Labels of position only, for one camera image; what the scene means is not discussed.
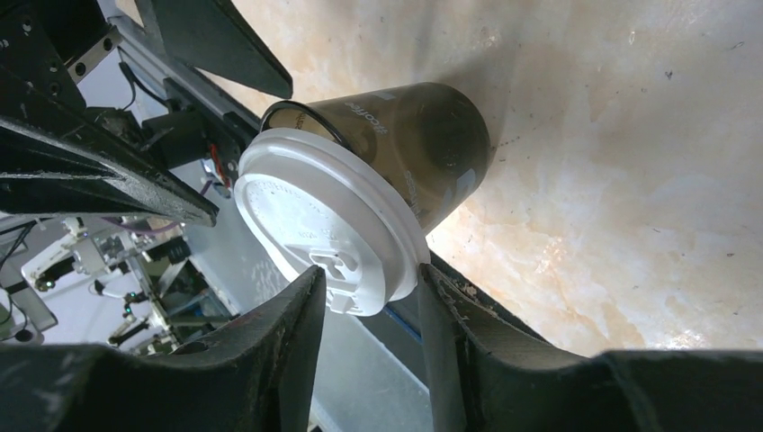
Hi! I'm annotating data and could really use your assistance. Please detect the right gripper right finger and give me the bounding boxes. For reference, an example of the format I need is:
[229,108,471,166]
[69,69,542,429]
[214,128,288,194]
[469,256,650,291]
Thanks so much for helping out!
[417,265,762,431]

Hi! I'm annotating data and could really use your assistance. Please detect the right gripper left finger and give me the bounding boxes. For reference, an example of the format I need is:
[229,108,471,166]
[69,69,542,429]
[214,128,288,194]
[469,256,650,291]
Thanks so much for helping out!
[1,266,327,431]

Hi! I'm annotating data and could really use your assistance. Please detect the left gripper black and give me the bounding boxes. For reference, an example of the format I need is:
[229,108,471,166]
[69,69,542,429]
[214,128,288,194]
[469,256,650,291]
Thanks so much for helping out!
[1,0,293,226]

